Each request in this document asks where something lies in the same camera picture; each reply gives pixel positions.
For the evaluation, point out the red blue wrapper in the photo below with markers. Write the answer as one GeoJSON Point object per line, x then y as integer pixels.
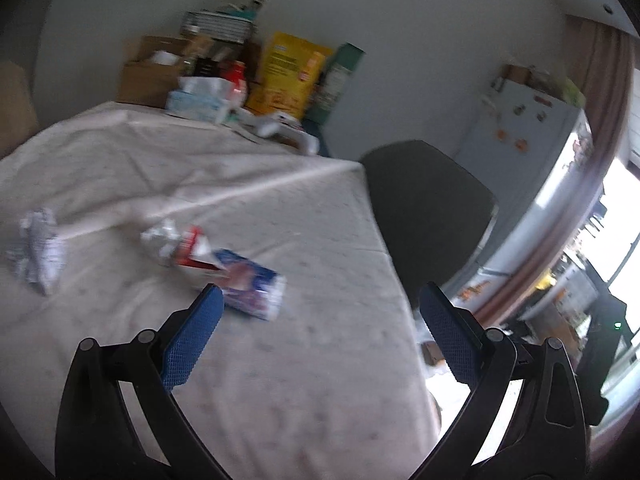
{"type": "Point", "coordinates": [250, 285]}

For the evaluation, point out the printed paper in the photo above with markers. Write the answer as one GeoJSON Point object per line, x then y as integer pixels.
{"type": "Point", "coordinates": [40, 250]}

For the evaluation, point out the white floral tablecloth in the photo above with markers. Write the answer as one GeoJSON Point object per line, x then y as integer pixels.
{"type": "Point", "coordinates": [300, 385]}

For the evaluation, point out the grey upholstered chair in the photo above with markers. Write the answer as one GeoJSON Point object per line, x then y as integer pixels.
{"type": "Point", "coordinates": [430, 210]}

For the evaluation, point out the red and white wrapper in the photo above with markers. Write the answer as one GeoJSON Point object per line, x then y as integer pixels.
{"type": "Point", "coordinates": [185, 247]}

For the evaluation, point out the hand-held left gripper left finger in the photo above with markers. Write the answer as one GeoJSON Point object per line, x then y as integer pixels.
{"type": "Point", "coordinates": [192, 337]}

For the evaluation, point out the white refrigerator with magnets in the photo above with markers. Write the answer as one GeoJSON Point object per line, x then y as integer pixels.
{"type": "Point", "coordinates": [525, 160]}

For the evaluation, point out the yellow snack bag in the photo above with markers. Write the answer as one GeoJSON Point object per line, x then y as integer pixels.
{"type": "Point", "coordinates": [285, 80]}

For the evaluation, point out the blue tissue box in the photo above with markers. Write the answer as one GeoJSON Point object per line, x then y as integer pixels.
{"type": "Point", "coordinates": [200, 100]}

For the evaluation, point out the tall green box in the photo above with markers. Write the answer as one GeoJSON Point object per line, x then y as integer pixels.
{"type": "Point", "coordinates": [335, 85]}

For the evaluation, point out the open brown cardboard box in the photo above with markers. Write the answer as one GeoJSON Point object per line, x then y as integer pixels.
{"type": "Point", "coordinates": [145, 80]}

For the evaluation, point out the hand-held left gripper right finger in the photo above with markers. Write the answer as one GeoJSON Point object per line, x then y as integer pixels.
{"type": "Point", "coordinates": [450, 337]}

